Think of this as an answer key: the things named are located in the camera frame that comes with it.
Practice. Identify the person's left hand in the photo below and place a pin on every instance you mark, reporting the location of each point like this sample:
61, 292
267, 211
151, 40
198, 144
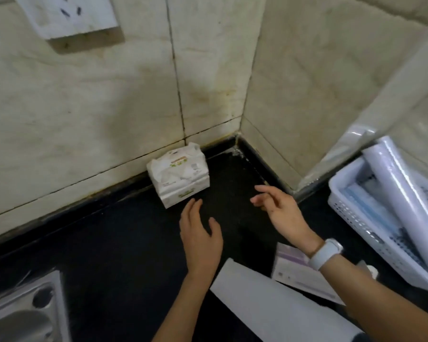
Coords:
199, 245

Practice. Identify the person's right hand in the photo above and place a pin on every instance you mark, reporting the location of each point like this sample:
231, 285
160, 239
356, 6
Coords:
289, 219

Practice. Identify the person's right fingers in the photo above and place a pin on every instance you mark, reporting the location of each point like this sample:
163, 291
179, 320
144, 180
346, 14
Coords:
271, 197

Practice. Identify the person's left thumb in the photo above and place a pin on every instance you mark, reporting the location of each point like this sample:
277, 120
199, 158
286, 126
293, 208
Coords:
216, 229

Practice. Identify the person's right forearm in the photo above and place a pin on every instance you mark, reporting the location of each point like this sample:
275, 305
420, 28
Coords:
385, 302

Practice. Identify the person's left forearm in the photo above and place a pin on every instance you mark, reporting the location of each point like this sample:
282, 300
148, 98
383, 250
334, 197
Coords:
182, 309

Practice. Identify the white tissue pack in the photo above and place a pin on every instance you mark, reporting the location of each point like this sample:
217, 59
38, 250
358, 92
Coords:
178, 176

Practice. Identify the white wrist watch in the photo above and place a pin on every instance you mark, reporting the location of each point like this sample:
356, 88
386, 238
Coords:
324, 253

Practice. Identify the white and purple box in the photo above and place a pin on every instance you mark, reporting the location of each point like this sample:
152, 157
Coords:
296, 274

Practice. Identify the white plastic basket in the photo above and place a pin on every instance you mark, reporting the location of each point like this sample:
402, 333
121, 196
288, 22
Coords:
360, 220

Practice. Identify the light blue box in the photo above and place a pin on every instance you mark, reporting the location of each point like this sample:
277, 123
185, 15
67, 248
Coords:
371, 210

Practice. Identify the white paper towel roll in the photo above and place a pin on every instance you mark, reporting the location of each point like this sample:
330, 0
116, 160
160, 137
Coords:
278, 309

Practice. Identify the clear plastic film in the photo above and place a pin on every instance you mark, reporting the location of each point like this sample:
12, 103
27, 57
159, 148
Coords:
356, 140

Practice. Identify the small white object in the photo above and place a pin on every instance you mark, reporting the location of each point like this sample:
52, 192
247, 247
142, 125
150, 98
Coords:
372, 272

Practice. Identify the white plastic film roll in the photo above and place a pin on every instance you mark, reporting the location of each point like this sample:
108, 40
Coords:
403, 195

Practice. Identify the stainless steel sink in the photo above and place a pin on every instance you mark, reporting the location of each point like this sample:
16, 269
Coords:
21, 313

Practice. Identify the white wall socket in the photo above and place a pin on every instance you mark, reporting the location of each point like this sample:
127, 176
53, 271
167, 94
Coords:
67, 14

